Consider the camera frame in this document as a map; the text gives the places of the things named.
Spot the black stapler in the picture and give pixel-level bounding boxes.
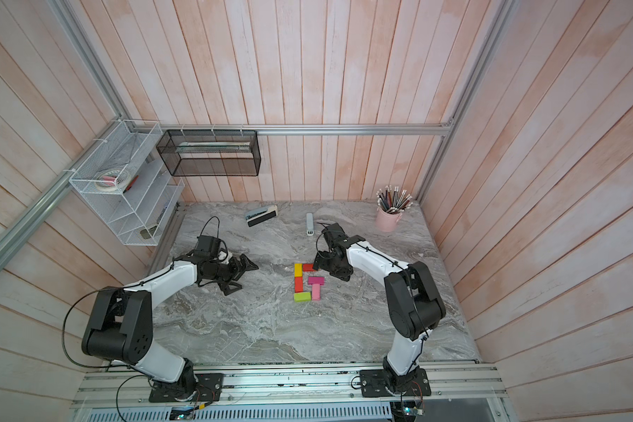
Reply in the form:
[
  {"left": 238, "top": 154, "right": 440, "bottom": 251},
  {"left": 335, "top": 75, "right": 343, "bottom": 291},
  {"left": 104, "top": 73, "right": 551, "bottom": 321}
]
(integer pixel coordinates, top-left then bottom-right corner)
[{"left": 245, "top": 205, "right": 278, "bottom": 227}]

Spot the magenta block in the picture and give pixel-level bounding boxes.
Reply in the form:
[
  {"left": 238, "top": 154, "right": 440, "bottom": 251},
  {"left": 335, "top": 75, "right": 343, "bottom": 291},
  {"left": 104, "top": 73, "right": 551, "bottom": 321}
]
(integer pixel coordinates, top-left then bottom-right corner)
[{"left": 308, "top": 276, "right": 325, "bottom": 286}]

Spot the white wire shelf rack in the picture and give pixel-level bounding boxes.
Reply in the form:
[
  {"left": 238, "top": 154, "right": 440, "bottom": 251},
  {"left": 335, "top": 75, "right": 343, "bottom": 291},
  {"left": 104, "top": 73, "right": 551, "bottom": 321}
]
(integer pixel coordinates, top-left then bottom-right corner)
[{"left": 70, "top": 120, "right": 184, "bottom": 246}]

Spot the tape roll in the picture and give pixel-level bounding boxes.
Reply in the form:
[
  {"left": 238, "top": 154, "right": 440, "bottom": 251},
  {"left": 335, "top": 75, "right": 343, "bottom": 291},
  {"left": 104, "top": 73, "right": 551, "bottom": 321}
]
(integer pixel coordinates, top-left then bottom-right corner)
[{"left": 94, "top": 168, "right": 130, "bottom": 193}]

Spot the lime green block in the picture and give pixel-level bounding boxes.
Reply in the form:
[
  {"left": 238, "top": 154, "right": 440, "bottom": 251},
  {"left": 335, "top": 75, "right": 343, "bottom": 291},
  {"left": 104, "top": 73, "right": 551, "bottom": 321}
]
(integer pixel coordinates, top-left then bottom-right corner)
[{"left": 294, "top": 292, "right": 312, "bottom": 302}]

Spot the black mesh basket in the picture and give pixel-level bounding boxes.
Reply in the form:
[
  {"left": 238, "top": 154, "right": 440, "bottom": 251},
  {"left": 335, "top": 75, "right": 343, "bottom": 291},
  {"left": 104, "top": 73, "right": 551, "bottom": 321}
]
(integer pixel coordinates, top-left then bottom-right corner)
[{"left": 156, "top": 129, "right": 262, "bottom": 177}]

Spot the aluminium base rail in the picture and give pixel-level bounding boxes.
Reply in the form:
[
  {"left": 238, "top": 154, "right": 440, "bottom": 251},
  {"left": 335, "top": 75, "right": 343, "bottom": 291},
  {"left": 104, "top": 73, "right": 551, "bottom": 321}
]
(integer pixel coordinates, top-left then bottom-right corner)
[{"left": 71, "top": 360, "right": 507, "bottom": 409}]

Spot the light pink block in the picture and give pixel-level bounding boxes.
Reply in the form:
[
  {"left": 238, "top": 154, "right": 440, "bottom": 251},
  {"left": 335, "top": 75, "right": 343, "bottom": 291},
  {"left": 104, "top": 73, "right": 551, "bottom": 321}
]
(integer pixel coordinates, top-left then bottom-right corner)
[{"left": 311, "top": 284, "right": 321, "bottom": 302}]

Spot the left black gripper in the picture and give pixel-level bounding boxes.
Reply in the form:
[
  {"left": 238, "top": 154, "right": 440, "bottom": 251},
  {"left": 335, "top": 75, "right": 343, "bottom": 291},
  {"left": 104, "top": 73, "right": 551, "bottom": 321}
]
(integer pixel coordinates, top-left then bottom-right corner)
[{"left": 205, "top": 253, "right": 260, "bottom": 295}]

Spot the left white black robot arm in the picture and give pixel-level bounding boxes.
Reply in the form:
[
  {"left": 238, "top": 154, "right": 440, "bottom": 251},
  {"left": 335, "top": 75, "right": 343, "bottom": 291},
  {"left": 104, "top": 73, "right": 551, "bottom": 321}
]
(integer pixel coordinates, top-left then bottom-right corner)
[{"left": 81, "top": 235, "right": 258, "bottom": 403}]

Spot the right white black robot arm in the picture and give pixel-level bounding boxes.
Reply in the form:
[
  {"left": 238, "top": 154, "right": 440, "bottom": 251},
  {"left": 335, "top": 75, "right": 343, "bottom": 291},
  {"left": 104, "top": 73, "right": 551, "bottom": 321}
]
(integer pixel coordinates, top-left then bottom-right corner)
[{"left": 313, "top": 223, "right": 447, "bottom": 397}]

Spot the pink pencil cup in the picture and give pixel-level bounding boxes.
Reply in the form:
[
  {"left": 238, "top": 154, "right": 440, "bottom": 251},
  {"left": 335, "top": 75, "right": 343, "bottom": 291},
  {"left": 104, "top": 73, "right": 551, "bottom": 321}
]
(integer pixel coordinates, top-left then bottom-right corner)
[{"left": 376, "top": 209, "right": 403, "bottom": 233}]

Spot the bundle of pencils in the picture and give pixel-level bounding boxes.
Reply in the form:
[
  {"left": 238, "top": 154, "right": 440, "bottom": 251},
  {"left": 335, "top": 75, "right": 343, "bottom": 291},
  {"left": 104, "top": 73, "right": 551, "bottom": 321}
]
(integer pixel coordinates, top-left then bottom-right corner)
[{"left": 376, "top": 186, "right": 413, "bottom": 215}]

